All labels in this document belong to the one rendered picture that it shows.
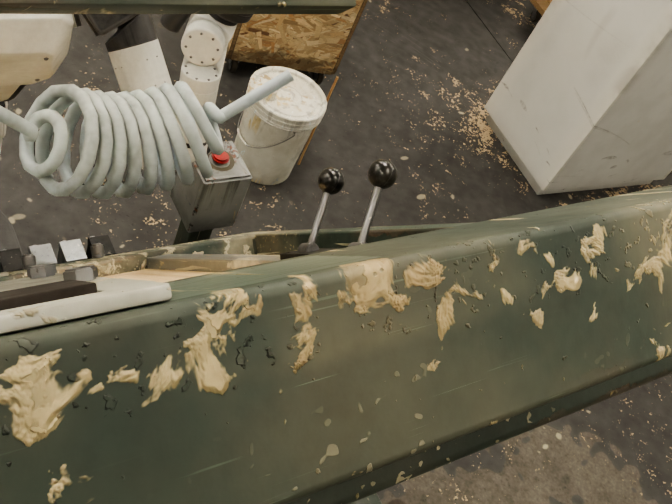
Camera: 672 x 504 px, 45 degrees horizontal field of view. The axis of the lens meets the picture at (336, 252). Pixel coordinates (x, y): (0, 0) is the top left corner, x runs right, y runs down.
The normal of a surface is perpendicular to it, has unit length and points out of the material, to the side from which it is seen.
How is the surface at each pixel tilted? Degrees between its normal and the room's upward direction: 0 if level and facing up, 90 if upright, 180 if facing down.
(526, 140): 90
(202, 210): 90
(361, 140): 0
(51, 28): 68
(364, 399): 39
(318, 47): 90
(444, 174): 0
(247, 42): 90
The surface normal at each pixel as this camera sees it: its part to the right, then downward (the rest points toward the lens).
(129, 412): 0.55, 0.00
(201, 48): -0.04, 0.69
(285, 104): 0.35, -0.61
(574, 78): -0.85, 0.11
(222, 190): 0.45, 0.77
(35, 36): 0.54, 0.48
